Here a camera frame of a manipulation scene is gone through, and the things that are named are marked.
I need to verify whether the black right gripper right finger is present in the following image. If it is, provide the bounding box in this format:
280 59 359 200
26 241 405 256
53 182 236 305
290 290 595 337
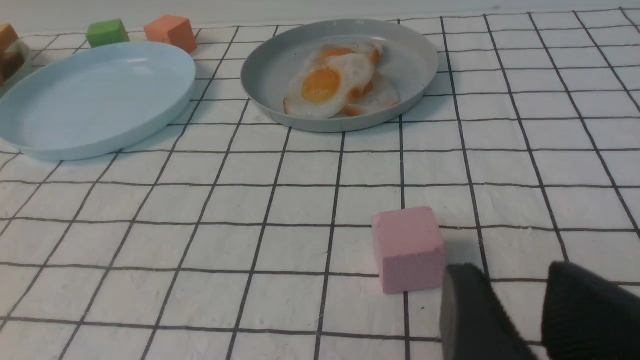
541 262 640 360

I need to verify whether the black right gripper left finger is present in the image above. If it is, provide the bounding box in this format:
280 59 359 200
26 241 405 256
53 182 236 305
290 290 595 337
440 263 537 360

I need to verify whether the fried egg front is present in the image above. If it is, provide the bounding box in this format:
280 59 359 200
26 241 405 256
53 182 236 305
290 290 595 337
283 53 377 119

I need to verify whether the fried egg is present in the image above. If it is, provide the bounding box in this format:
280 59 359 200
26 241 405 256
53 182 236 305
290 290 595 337
315 41 385 66
340 71 401 117
283 53 377 119

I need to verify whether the pink foam cube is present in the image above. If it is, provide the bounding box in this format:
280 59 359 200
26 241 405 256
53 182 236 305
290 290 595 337
372 206 447 295

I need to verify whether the fried egg middle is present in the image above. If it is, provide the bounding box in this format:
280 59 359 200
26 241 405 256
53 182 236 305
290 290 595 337
340 71 401 117

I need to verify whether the white grid tablecloth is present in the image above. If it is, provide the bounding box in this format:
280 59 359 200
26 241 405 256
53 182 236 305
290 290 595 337
0 7 640 360

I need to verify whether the grey plate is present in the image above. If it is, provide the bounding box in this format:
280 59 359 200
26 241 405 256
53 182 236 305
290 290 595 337
240 19 439 133

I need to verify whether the fried egg back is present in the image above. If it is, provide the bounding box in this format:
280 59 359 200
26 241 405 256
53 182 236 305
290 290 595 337
315 41 385 66

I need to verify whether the orange foam cube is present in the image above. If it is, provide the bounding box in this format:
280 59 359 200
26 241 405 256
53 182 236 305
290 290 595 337
144 14 198 54

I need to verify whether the light blue plate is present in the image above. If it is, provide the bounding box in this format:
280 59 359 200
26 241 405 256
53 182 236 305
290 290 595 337
0 42 197 161

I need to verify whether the green foam cube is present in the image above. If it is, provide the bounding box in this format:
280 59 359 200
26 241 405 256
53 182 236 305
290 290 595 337
86 18 130 48

